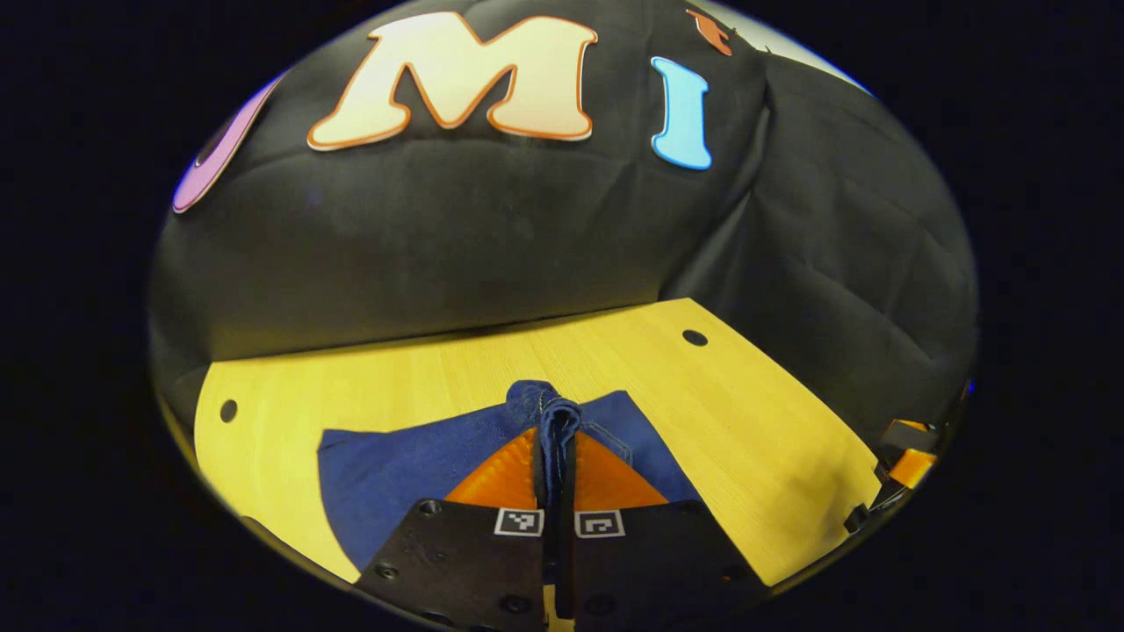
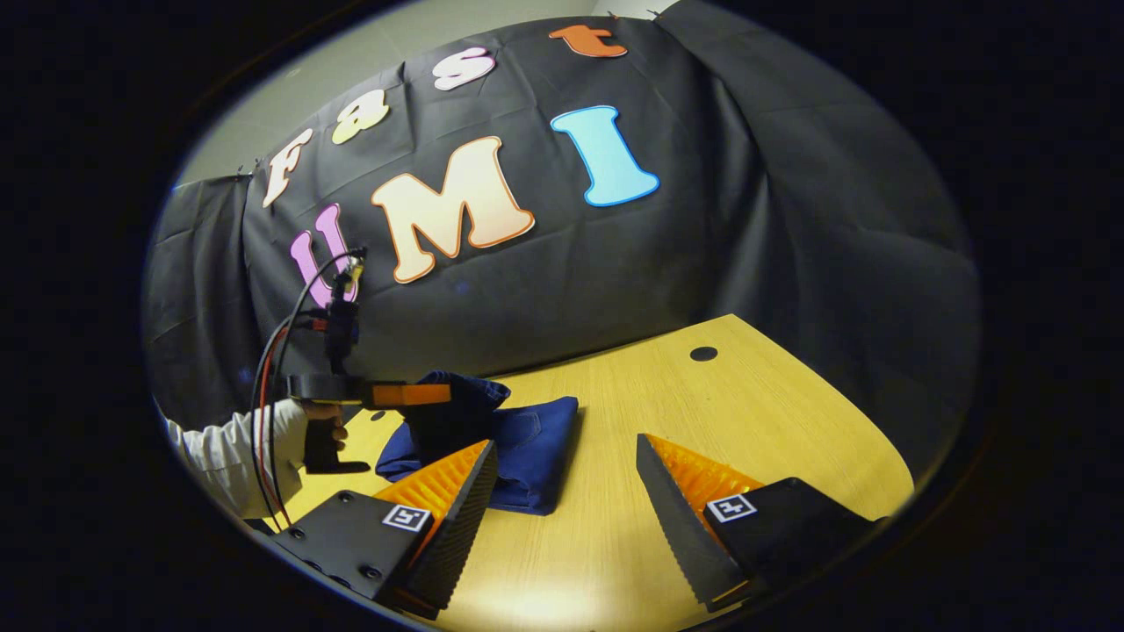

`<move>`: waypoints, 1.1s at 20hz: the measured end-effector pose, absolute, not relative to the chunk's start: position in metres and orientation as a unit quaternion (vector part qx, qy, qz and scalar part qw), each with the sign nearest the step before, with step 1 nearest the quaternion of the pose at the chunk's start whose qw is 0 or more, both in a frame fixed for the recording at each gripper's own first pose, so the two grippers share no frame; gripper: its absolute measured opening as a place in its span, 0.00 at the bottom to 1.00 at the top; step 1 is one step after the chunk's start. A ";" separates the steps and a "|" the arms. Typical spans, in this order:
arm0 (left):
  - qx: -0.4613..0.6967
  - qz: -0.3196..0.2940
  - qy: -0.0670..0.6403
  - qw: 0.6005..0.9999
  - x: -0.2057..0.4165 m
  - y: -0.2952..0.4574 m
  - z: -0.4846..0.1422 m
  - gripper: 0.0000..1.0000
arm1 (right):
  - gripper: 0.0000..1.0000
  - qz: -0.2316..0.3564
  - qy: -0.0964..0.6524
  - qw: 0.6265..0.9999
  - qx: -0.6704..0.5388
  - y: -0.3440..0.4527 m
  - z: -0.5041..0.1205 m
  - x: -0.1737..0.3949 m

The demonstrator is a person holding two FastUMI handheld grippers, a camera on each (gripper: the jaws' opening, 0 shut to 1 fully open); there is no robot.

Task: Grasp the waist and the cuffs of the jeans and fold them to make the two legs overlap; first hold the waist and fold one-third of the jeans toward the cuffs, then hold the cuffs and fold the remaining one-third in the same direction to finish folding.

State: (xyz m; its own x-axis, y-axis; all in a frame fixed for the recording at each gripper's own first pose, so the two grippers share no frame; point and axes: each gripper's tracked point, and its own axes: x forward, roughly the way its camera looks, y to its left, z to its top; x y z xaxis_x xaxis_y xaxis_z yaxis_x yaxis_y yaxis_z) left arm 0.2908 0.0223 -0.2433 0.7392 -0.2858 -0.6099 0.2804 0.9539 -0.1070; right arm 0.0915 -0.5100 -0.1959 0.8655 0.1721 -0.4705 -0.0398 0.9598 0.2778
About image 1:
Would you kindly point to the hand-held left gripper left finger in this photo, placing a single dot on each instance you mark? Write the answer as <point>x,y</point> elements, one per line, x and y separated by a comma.
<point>457,562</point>

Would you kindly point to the blue jeans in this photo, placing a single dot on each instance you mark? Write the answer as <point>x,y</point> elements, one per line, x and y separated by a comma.
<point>395,474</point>

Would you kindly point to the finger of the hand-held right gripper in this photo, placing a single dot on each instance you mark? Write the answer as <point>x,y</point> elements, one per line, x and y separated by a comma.
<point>913,467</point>
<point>909,427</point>

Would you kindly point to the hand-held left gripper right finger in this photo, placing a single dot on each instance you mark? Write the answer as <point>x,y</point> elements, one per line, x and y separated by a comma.
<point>641,553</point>

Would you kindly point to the black backdrop cloth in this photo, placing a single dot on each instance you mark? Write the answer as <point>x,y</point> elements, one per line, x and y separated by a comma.
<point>492,246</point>

